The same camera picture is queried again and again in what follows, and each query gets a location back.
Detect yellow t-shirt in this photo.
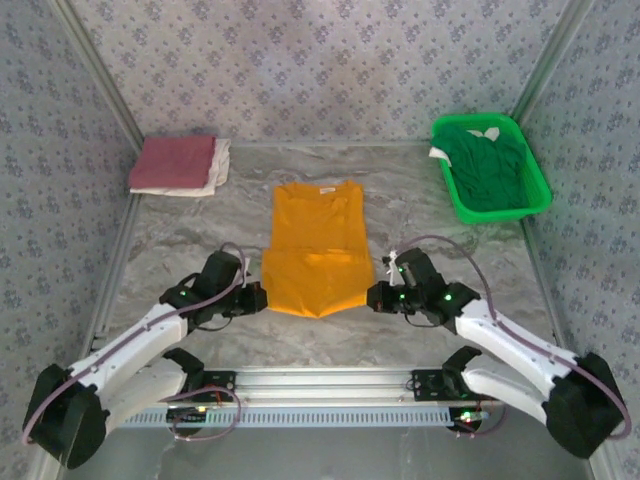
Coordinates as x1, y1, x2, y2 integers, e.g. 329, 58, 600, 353
261, 180, 375, 319

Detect folded pink and white cloths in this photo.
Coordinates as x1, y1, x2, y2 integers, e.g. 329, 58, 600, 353
129, 138, 232, 197

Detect folded maroon t-shirt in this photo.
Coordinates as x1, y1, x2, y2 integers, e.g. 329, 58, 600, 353
128, 135, 217, 190

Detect green t-shirt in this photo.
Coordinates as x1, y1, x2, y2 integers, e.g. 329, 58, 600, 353
432, 124, 532, 212

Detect green plastic basket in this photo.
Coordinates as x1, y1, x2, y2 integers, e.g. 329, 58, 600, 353
430, 113, 553, 225

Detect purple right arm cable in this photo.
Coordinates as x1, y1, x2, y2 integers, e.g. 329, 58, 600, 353
387, 234, 632, 442

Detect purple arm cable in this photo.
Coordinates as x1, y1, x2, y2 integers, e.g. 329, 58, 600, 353
20, 241, 254, 445
387, 234, 632, 442

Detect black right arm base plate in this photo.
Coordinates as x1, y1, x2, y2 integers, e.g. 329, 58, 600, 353
411, 368, 504, 402

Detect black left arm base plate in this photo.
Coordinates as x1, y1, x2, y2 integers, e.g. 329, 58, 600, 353
187, 368, 237, 402

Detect aluminium frame side rail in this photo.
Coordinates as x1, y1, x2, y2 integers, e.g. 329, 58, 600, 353
79, 192, 144, 359
519, 217, 574, 364

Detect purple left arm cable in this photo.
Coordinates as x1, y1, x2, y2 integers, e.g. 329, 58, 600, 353
20, 241, 254, 445

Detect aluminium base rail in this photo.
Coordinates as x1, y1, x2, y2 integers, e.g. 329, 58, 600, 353
144, 366, 599, 402

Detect grey slotted cable duct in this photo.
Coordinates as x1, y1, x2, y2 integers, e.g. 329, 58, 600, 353
119, 405, 484, 430

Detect aluminium frame post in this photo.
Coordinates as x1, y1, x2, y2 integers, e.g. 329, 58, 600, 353
52, 0, 147, 151
509, 0, 597, 127

